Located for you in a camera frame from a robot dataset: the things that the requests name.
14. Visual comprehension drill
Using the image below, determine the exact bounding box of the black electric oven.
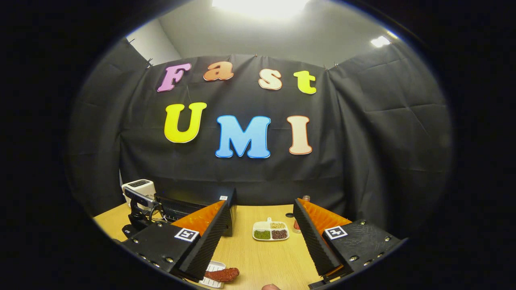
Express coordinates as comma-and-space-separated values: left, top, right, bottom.
154, 187, 237, 237

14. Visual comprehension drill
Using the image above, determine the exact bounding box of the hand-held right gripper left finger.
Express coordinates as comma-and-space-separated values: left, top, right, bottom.
120, 200, 232, 282

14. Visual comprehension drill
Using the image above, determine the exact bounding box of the small white slotted tray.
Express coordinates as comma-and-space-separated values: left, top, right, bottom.
200, 261, 226, 289

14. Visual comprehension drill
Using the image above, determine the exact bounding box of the clear plastic bottle red label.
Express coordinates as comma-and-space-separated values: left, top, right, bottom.
293, 195, 312, 234

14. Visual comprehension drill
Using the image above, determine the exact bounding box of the red sausage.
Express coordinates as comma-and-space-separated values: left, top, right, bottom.
204, 268, 240, 282

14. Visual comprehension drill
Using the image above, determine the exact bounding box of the white divided plate with beans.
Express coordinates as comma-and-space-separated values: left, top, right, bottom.
253, 217, 289, 241

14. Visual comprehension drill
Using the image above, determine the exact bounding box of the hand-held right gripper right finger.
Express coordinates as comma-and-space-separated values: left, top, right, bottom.
293, 197, 406, 278

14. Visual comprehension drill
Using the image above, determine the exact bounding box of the large ceiling light panel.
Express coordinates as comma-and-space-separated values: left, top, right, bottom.
212, 0, 311, 19

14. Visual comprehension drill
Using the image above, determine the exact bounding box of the white toaster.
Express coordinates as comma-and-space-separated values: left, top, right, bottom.
122, 179, 156, 207

